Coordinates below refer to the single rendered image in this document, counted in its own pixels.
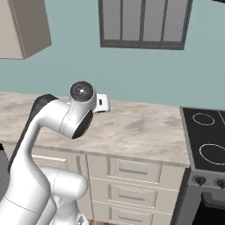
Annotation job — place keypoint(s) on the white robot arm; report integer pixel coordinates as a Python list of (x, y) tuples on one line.
[(38, 164)]

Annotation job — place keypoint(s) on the black and grey stove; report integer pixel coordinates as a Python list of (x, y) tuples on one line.
[(205, 137)]

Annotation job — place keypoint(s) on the black stove knob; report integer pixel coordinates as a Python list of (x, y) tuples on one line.
[(220, 183), (200, 180)]

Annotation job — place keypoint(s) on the grey framed window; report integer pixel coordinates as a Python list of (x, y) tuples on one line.
[(143, 44)]

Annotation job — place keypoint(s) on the beige drawer front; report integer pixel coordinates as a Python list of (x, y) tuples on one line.
[(164, 196), (158, 216), (170, 172)]

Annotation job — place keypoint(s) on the black oven door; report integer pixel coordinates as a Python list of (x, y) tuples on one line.
[(209, 215)]

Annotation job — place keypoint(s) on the dark range hood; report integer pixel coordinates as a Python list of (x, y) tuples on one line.
[(219, 1)]

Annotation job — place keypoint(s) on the beige wall cabinet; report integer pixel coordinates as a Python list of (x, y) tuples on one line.
[(27, 26)]

